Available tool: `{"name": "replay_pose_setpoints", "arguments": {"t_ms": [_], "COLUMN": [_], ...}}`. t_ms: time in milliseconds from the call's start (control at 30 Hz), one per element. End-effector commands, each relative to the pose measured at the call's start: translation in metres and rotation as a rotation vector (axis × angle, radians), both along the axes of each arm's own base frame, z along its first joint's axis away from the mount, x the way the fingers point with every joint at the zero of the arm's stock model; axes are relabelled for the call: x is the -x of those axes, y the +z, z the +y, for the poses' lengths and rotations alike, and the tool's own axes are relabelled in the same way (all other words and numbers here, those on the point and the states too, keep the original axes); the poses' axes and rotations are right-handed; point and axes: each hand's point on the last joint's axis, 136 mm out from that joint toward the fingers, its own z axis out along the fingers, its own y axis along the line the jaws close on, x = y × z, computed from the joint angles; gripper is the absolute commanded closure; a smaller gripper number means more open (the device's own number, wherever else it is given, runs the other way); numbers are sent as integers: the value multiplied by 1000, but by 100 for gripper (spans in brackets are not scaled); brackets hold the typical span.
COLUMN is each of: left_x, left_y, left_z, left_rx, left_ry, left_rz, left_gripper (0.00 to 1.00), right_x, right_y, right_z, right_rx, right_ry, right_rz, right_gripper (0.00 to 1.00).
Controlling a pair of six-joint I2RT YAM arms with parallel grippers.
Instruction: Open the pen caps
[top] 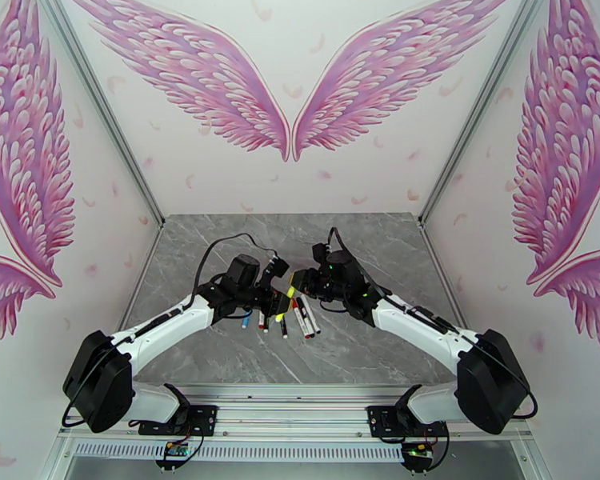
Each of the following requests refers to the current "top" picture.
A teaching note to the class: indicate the black pen cap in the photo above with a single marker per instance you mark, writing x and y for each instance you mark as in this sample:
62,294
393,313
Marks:
303,299

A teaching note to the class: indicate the black barrel marker white nib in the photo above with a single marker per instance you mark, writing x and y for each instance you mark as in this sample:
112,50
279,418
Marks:
284,332

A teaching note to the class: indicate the white marker with red end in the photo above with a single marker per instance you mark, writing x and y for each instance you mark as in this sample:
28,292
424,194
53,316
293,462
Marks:
262,319

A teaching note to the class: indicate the white red marker with barcode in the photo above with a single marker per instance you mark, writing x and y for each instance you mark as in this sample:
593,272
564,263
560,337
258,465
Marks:
304,324

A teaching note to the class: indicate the blue pen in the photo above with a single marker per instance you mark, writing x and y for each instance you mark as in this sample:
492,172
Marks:
245,321

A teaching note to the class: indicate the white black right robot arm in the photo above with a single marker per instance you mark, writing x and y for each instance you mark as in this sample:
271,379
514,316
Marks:
420,323

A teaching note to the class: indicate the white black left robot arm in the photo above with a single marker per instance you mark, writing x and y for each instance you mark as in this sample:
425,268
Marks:
170,328

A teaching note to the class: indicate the aluminium table edge strip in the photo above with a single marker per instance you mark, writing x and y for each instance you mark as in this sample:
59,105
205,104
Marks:
140,281
434,263

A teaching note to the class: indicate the small green circuit board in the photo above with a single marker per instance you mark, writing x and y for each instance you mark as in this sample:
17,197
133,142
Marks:
176,449
416,449

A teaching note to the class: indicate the aluminium mounting rail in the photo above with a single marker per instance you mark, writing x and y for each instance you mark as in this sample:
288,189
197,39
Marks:
290,416

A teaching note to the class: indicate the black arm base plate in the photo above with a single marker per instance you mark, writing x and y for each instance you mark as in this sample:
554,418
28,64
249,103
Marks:
200,421
380,421

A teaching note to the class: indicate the aluminium frame post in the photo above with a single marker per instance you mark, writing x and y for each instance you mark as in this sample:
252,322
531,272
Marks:
480,108
105,108

